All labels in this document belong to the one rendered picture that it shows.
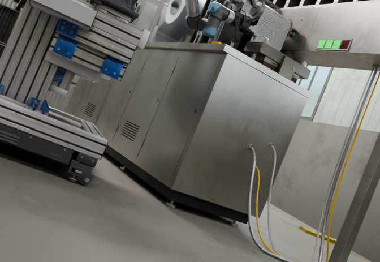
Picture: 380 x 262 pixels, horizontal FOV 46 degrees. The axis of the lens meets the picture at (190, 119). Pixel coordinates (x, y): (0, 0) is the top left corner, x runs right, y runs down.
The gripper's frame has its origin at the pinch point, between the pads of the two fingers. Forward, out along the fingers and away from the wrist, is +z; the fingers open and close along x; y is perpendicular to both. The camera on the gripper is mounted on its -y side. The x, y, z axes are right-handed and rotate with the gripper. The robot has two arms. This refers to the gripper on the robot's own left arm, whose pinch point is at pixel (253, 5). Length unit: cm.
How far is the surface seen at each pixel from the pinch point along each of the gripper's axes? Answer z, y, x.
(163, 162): 51, -96, -12
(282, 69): 34.8, -13.0, -26.4
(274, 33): 20.3, 5.4, -4.7
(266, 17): 8.9, 3.0, -4.7
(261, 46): 16.9, -19.6, -23.9
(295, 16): 20.6, 33.0, 5.8
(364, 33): 29, 23, -56
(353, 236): 109, -43, -81
